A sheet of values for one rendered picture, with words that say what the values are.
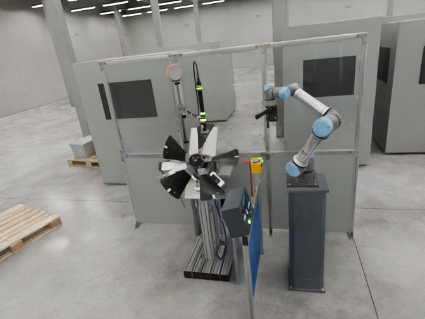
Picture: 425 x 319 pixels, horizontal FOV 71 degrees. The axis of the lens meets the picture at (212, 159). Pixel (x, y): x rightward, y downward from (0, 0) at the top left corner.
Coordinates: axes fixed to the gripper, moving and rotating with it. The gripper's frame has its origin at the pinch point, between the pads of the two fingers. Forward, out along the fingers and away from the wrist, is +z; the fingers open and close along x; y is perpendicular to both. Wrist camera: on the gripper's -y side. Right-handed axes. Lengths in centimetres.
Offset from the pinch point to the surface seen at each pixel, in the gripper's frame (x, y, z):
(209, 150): 28, -57, 25
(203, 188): -19, -52, 40
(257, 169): 21.5, -12.4, 41.8
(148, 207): 70, -158, 115
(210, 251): 8, -63, 125
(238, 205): -81, -11, 18
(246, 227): -82, -8, 31
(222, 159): -0.9, -37.7, 21.9
